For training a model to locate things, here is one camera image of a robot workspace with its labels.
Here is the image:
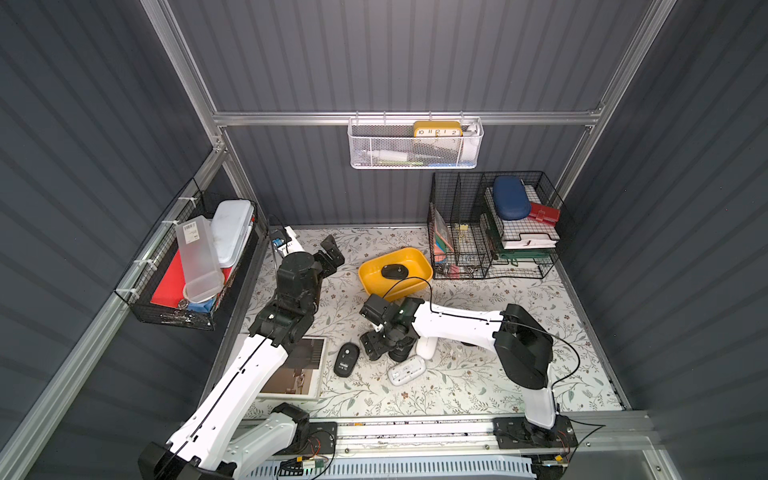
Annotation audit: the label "white mesh wall basket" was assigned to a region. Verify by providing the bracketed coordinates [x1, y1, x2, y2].
[347, 115, 485, 170]

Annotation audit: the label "yellow clock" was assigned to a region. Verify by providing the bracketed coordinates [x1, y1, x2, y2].
[413, 120, 464, 138]

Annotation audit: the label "black wire wall basket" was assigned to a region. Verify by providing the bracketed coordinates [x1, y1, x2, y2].
[115, 181, 264, 331]

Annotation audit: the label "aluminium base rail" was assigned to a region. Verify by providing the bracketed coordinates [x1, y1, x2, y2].
[297, 411, 681, 479]

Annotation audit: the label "red small box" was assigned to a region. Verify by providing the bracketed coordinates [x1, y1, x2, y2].
[528, 202, 561, 226]

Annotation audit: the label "black ribbed mouse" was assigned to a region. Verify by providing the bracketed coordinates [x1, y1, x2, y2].
[381, 264, 409, 281]

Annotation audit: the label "colourful paper sheets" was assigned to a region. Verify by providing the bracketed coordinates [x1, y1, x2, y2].
[430, 203, 456, 265]

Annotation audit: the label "blue glasses case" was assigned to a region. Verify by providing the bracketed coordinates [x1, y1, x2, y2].
[492, 175, 532, 221]

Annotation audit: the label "stacked white notebooks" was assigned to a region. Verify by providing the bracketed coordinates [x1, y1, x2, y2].
[483, 184, 561, 251]

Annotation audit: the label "red folder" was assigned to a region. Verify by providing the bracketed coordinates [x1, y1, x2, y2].
[150, 252, 224, 313]

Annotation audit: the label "design trends book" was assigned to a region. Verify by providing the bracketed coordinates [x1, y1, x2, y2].
[256, 336, 327, 401]

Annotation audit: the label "translucent plastic container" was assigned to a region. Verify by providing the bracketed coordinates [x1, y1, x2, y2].
[175, 215, 224, 303]

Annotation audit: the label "yellow plastic storage box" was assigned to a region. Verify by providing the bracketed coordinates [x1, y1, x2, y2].
[358, 247, 433, 301]

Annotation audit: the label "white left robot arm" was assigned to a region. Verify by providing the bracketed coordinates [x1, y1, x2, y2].
[138, 236, 345, 479]

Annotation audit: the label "black wire desk organizer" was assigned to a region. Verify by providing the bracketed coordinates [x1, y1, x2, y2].
[428, 171, 573, 280]

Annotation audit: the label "grey white mouse upside down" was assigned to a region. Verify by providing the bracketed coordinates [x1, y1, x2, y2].
[387, 355, 427, 387]

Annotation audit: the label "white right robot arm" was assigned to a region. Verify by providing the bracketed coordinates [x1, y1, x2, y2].
[360, 294, 558, 430]

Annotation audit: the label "white plastic case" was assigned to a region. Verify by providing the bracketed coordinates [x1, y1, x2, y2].
[211, 199, 254, 269]

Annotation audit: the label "black mouse with label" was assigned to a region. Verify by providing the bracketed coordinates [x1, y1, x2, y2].
[333, 342, 360, 378]

